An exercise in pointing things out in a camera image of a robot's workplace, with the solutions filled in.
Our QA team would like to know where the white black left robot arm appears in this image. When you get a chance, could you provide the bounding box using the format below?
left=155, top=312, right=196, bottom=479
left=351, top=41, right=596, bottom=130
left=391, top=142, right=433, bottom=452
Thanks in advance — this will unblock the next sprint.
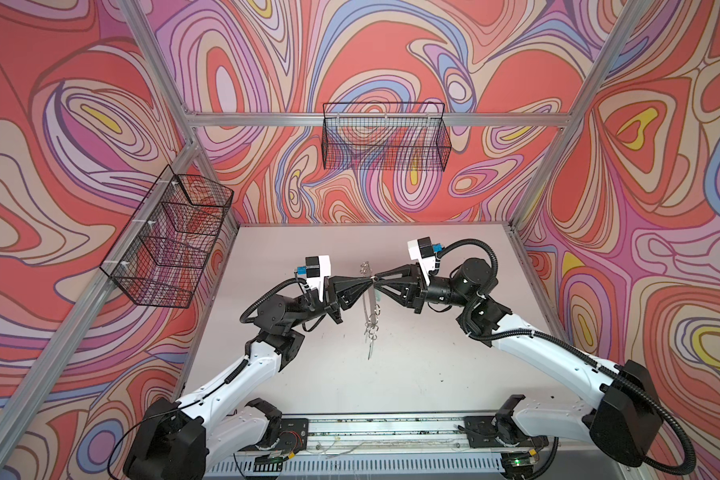
left=122, top=276, right=374, bottom=479

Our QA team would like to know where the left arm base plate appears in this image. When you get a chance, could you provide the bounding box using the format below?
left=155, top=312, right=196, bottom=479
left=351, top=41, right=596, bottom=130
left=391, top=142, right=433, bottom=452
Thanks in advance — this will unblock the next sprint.
left=226, top=418, right=310, bottom=452

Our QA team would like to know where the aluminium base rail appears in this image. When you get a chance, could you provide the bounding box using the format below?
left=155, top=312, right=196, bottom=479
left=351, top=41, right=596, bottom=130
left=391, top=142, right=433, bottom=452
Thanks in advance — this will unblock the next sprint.
left=205, top=411, right=631, bottom=479

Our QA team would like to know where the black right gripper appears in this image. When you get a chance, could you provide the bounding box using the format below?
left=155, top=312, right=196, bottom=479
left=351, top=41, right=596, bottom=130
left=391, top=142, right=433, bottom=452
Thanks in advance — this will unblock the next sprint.
left=374, top=264, right=472, bottom=315

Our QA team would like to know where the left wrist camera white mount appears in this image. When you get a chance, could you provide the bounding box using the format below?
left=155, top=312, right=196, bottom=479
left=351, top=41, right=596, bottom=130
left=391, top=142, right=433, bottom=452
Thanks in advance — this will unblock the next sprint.
left=296, top=255, right=332, bottom=302

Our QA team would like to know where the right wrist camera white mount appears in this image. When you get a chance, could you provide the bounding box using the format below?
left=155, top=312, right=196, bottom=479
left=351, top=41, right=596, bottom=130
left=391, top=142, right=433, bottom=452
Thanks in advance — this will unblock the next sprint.
left=407, top=237, right=443, bottom=286

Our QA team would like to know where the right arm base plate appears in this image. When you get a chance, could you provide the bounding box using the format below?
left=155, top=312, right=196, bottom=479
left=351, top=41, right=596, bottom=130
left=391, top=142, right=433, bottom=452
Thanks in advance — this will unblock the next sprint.
left=458, top=416, right=549, bottom=449

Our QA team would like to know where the black wire basket back wall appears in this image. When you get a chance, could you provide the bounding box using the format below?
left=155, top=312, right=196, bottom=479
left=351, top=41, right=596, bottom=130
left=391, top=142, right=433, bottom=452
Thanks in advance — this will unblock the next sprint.
left=321, top=100, right=452, bottom=172

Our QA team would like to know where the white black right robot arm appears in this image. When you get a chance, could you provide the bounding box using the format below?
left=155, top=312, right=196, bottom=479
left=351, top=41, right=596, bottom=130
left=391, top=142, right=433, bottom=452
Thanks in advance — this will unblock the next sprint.
left=373, top=237, right=697, bottom=476

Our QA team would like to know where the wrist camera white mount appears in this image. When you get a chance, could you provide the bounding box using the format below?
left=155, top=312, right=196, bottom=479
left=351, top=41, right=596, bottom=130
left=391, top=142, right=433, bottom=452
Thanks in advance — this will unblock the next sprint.
left=407, top=237, right=443, bottom=286
left=296, top=255, right=332, bottom=302

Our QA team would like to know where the black wire basket left wall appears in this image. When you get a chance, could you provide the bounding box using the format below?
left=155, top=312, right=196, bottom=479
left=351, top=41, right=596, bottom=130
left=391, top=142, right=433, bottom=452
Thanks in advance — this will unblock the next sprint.
left=99, top=166, right=234, bottom=309

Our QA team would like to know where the black wire basket wall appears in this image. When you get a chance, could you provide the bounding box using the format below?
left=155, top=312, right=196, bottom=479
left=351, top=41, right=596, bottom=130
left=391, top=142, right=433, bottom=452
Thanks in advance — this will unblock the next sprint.
left=321, top=100, right=452, bottom=172
left=99, top=166, right=234, bottom=309

